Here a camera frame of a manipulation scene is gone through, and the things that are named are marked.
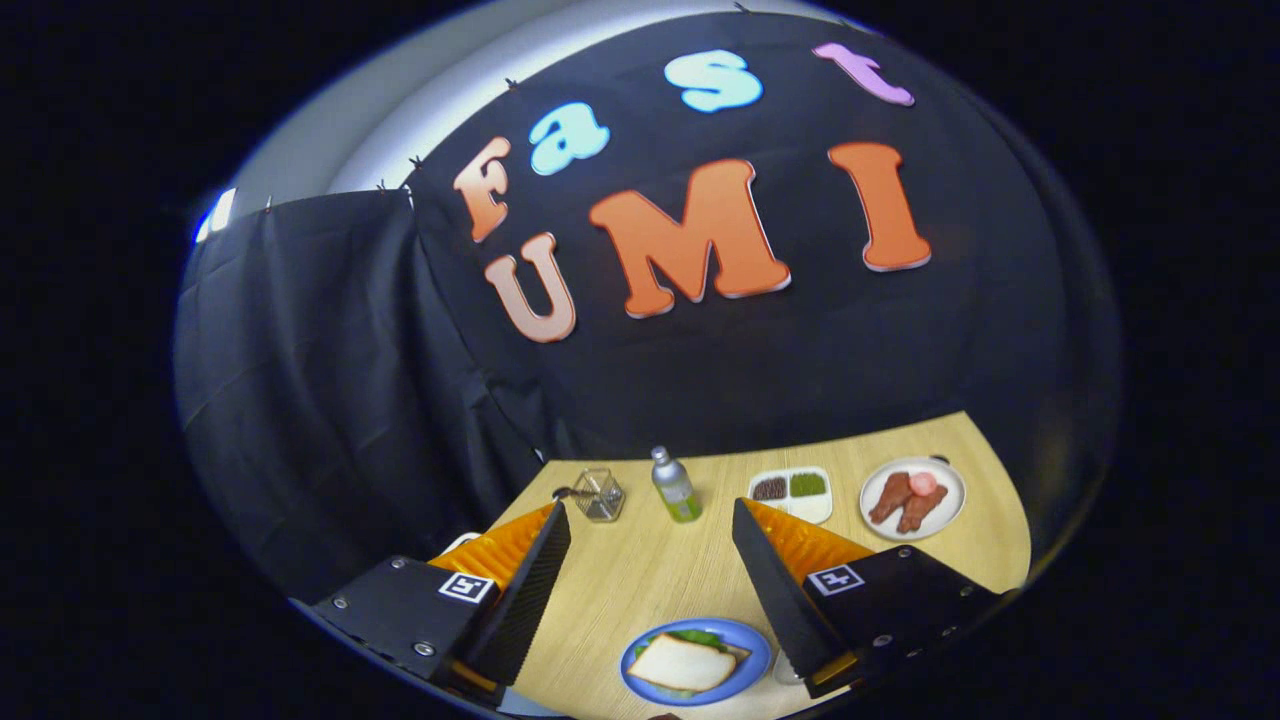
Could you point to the white divided tray with beans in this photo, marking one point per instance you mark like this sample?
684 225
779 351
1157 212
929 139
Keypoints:
805 508

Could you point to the blue plate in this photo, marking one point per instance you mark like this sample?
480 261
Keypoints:
755 660

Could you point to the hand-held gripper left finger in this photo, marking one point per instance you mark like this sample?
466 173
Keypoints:
520 600

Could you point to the toasted bread slice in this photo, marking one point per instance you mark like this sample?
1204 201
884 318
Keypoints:
682 664

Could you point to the white toaster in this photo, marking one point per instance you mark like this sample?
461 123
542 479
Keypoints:
458 543

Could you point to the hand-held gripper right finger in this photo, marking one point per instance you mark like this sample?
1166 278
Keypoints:
780 600

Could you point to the green lettuce leaf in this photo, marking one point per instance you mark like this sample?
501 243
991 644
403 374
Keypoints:
700 636

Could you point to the brown meat piece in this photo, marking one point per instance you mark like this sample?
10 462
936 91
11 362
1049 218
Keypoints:
888 497
922 508

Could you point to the white square plate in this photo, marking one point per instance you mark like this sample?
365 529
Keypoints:
787 670

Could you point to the green drink bottle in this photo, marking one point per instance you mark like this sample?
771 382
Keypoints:
678 495

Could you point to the small ceiling light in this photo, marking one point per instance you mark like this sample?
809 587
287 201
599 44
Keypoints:
217 215

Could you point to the pink sausage slice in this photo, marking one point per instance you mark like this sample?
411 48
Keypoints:
923 483

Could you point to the white oval plate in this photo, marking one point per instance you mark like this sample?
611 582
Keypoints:
950 510

